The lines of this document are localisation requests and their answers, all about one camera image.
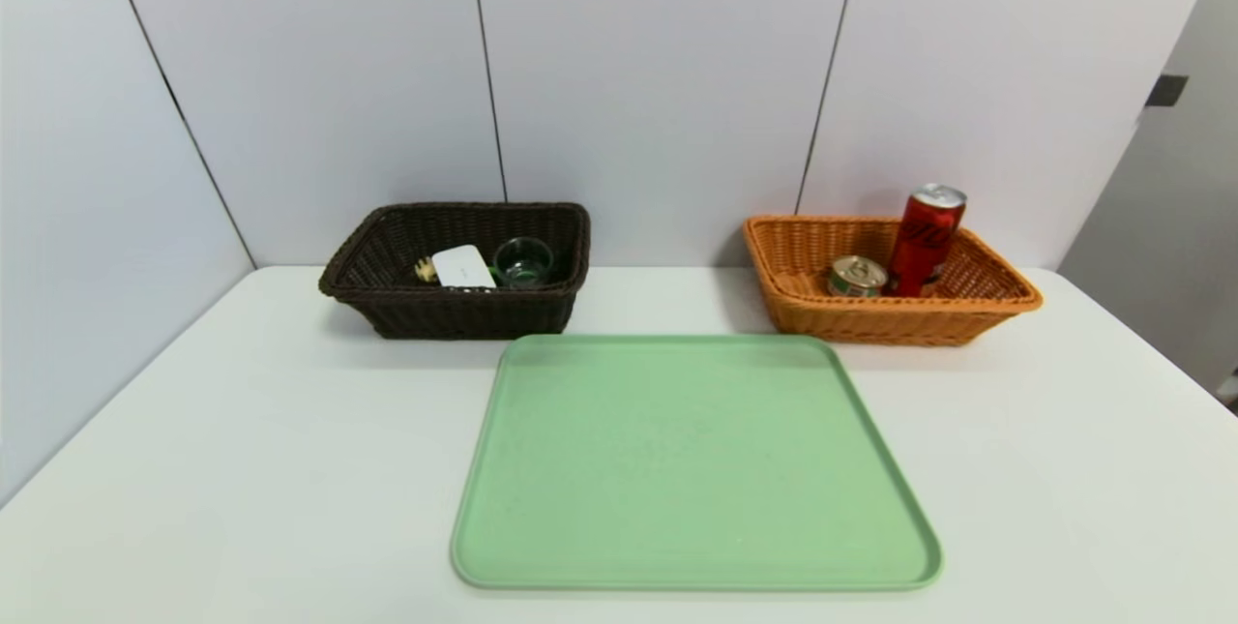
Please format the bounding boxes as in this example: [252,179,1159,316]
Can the glass cup with black base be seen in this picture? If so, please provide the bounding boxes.
[491,236,556,290]

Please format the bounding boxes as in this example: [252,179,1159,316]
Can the white pencil case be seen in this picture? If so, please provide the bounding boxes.
[430,244,498,291]

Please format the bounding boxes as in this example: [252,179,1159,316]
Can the tin can with gold lid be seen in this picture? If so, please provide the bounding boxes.
[828,255,889,298]

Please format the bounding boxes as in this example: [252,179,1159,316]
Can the red soda can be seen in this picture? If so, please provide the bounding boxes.
[884,183,968,298]

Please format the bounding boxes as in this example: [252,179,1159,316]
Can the dark brown wicker basket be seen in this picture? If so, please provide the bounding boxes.
[319,202,592,342]

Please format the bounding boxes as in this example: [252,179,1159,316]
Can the orange wicker basket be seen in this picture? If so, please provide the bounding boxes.
[743,215,1044,346]

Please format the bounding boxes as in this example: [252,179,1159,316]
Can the light green plastic tray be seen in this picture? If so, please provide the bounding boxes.
[450,334,944,593]

